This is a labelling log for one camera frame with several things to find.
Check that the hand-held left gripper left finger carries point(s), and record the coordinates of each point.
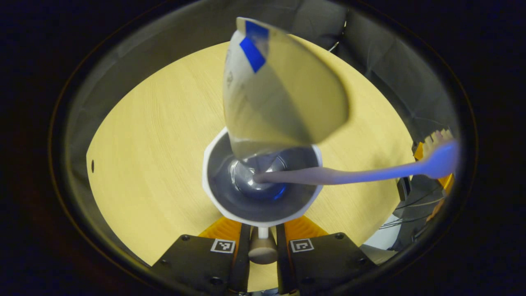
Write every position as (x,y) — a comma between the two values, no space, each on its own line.
(197,263)

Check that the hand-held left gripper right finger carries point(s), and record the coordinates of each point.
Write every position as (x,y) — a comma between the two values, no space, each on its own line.
(324,263)

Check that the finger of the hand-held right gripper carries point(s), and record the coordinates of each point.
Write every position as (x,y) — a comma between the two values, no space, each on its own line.
(418,153)

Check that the white toothbrush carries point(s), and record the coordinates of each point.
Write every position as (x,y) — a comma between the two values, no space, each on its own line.
(349,176)

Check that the white toothpaste tube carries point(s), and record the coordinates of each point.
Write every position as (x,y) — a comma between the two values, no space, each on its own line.
(283,94)

